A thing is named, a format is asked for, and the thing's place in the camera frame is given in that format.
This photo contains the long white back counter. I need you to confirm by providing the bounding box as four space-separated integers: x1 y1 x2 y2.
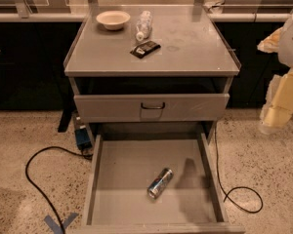
0 3 293 23

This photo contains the clear plastic water bottle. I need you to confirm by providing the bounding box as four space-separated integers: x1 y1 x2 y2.
136 11 152 42

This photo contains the open grey middle drawer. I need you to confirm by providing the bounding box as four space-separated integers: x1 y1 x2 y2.
67 134 245 234

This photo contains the blue tape cross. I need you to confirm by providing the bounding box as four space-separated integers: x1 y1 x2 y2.
43 212 79 234

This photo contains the white paper bowl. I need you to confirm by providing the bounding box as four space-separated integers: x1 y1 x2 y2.
96 11 131 31

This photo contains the redbull can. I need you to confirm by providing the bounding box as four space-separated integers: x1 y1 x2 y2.
147 168 174 199

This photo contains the black snack packet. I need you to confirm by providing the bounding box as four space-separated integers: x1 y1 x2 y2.
131 40 161 59

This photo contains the black cable on left floor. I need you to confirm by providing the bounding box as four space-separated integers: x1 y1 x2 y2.
24 145 94 234

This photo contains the black cable on floor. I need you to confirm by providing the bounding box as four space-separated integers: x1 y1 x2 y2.
213 127 264 215
24 145 94 234

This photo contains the grey drawer cabinet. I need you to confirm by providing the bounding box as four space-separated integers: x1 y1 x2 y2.
64 5 240 136

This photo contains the black cable on right floor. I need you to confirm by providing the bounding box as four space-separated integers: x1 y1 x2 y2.
213 127 264 215

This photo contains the closed grey top drawer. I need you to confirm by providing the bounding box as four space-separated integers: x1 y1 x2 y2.
74 94 230 123

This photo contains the blue power box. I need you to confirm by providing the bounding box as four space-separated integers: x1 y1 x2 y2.
74 126 92 150

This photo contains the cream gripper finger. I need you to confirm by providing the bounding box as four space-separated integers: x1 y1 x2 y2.
257 28 282 54
259 68 293 135

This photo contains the black drawer handle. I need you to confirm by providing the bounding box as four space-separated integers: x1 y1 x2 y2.
141 102 166 110

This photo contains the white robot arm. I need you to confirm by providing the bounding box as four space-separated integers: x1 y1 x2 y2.
258 12 293 135

